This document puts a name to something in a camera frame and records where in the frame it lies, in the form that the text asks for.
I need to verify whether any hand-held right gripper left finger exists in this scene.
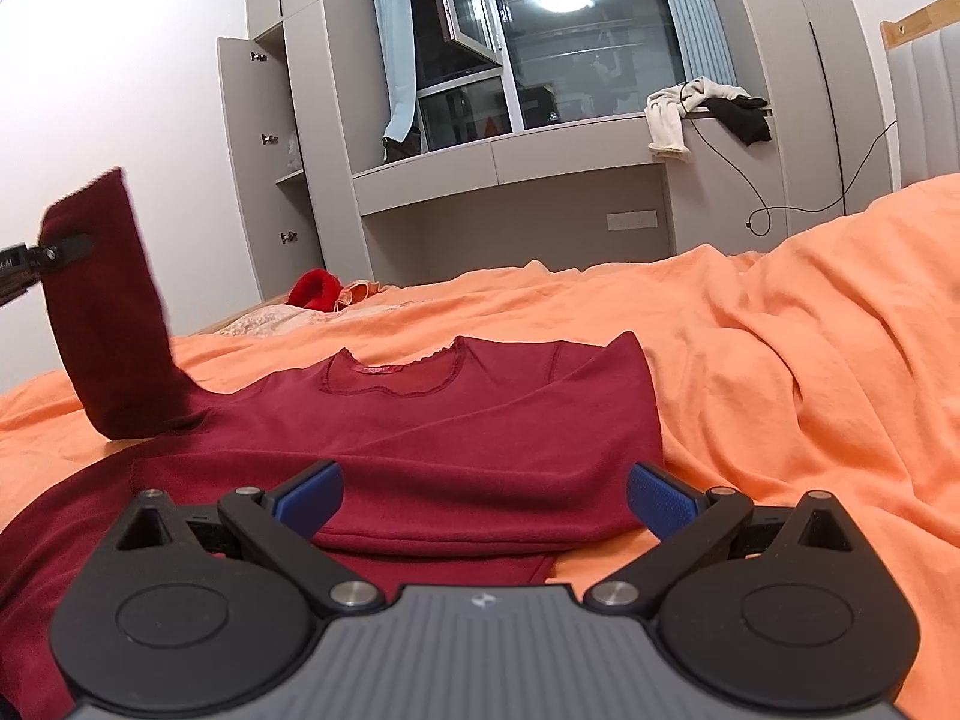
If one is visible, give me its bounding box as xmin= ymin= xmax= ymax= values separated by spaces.
xmin=105 ymin=460 xmax=383 ymax=616

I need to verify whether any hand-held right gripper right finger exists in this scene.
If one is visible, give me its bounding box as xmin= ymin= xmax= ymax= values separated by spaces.
xmin=585 ymin=461 xmax=875 ymax=616

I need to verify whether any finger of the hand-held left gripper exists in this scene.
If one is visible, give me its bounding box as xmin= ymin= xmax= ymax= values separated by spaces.
xmin=0 ymin=235 xmax=92 ymax=308

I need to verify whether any dark red long-sleeve shirt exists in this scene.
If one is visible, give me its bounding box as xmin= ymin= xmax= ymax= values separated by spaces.
xmin=0 ymin=169 xmax=668 ymax=720

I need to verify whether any floral beige pillow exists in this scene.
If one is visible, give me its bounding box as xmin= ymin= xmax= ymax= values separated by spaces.
xmin=187 ymin=298 xmax=428 ymax=338

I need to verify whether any orange bedsheet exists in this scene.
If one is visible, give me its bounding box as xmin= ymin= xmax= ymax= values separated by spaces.
xmin=0 ymin=172 xmax=960 ymax=720

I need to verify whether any open grey cabinet door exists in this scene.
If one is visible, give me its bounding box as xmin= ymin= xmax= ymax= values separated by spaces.
xmin=217 ymin=36 xmax=301 ymax=301

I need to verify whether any small orange cloth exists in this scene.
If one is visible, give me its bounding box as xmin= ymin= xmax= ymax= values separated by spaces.
xmin=334 ymin=279 xmax=383 ymax=312

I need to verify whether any red plush item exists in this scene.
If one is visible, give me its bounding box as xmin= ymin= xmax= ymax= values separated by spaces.
xmin=289 ymin=268 xmax=346 ymax=312

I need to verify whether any grey wardrobe cabinet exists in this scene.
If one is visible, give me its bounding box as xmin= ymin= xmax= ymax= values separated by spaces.
xmin=217 ymin=0 xmax=376 ymax=301

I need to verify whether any grey built-in desk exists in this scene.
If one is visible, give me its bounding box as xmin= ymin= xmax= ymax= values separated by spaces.
xmin=352 ymin=109 xmax=773 ymax=286

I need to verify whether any white garment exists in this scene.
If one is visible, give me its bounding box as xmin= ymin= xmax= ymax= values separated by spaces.
xmin=645 ymin=77 xmax=740 ymax=164

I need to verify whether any black garment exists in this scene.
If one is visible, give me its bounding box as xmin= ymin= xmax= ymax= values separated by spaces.
xmin=709 ymin=94 xmax=773 ymax=147

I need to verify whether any light blue curtain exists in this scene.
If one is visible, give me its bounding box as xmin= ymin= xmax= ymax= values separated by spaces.
xmin=366 ymin=0 xmax=422 ymax=145
xmin=649 ymin=0 xmax=740 ymax=91

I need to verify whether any large window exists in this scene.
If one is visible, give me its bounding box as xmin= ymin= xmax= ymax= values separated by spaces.
xmin=405 ymin=0 xmax=691 ymax=155

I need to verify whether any grey padded headboard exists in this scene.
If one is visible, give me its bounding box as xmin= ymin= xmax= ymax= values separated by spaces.
xmin=887 ymin=37 xmax=960 ymax=188

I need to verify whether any open window sash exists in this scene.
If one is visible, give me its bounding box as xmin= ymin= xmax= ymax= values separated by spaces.
xmin=431 ymin=0 xmax=505 ymax=61

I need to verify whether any black cable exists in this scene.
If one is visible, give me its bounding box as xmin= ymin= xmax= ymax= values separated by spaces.
xmin=679 ymin=82 xmax=901 ymax=237

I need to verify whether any wooden bed frame rail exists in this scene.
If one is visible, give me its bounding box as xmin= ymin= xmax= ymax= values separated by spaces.
xmin=879 ymin=0 xmax=960 ymax=50

